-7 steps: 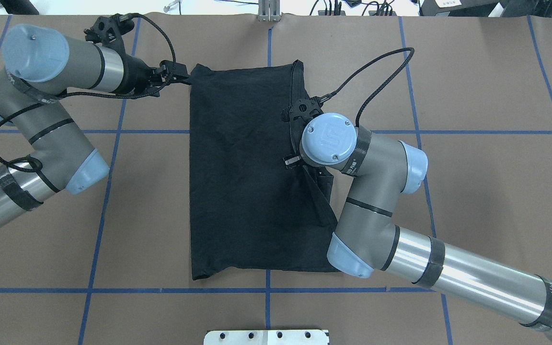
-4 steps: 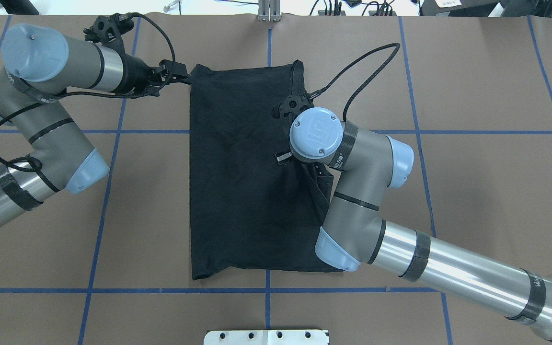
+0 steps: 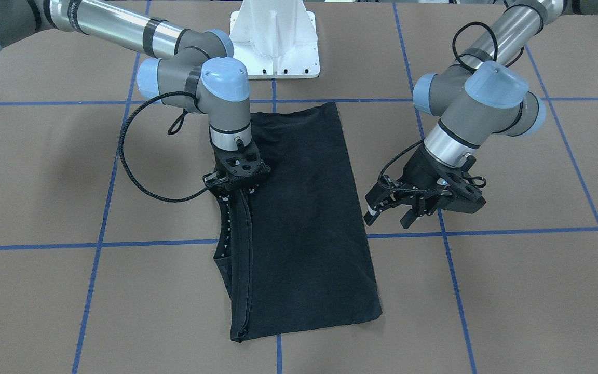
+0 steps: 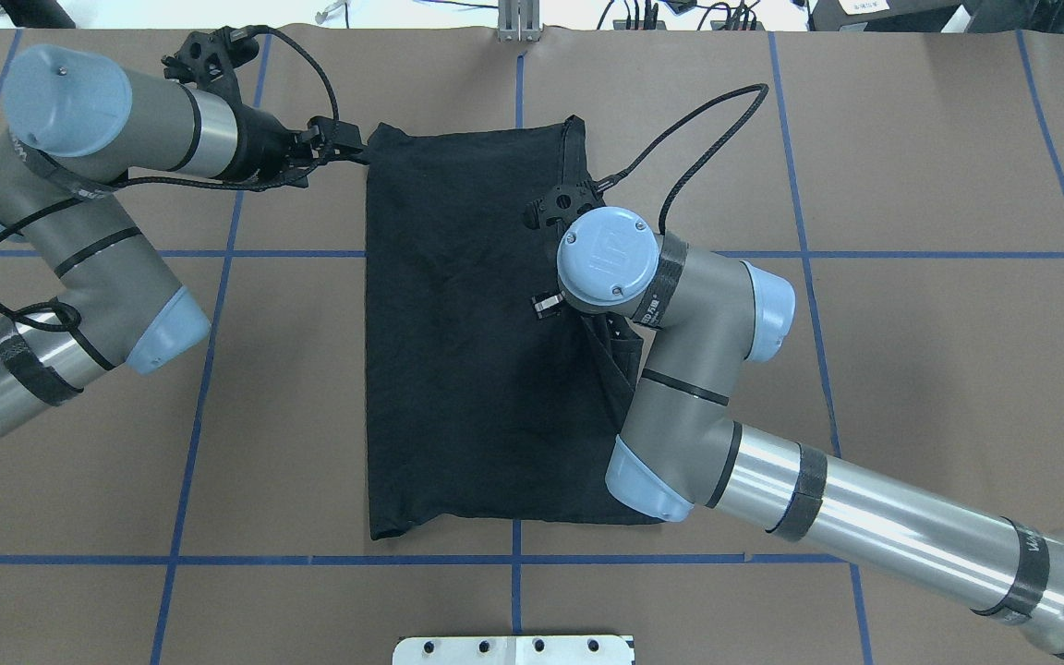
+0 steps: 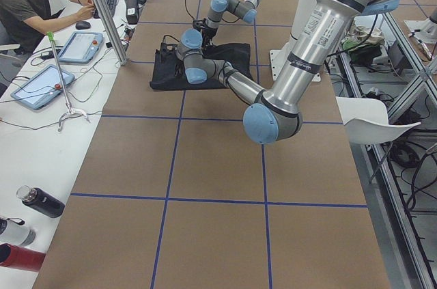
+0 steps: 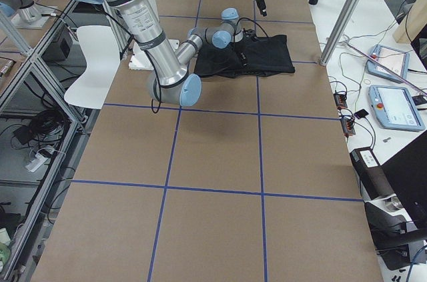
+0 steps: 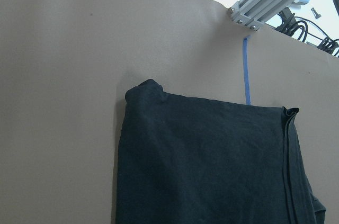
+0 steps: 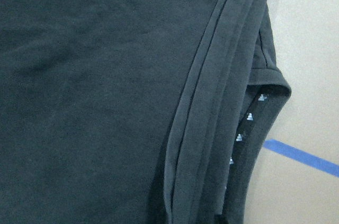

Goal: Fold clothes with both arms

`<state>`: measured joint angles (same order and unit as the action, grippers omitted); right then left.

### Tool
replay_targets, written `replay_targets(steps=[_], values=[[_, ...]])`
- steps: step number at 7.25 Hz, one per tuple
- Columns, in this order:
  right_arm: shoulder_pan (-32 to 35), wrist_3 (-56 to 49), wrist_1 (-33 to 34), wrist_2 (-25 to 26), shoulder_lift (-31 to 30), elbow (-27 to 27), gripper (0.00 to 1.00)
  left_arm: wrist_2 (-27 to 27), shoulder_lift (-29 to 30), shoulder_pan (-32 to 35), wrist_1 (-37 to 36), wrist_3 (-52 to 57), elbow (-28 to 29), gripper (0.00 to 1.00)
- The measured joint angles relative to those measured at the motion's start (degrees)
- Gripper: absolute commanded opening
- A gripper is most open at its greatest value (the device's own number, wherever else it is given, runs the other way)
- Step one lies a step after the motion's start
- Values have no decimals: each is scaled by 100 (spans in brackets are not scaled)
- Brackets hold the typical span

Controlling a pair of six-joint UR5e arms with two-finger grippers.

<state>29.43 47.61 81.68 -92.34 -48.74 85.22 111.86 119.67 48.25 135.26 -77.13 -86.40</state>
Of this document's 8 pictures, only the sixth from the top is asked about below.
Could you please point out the aluminium frame post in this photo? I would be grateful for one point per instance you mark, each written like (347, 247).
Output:
(338, 30)

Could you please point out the black monitor with stand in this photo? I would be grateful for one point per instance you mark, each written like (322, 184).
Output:
(395, 239)

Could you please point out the black adapter box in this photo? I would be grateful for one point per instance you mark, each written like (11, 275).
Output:
(361, 114)

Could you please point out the right blue teach pendant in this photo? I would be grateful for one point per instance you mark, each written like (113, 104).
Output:
(394, 108)

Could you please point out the left blue teach pendant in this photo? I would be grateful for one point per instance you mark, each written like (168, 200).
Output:
(396, 60)

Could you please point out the blue tape line lengthwise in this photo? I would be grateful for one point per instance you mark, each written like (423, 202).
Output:
(166, 175)

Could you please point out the blue teach pendant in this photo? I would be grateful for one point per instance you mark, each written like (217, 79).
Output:
(396, 60)
(394, 108)

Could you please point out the black printed t-shirt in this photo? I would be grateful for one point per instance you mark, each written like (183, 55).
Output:
(262, 57)

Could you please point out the blue tape line crosswise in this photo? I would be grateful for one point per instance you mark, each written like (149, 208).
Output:
(225, 191)

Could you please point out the white plastic chair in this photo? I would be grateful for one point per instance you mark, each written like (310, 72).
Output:
(101, 53)

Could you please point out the black label printer box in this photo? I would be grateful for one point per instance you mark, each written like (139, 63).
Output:
(370, 173)

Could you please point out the grey orange usb hub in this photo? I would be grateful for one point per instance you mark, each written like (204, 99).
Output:
(347, 126)
(340, 100)

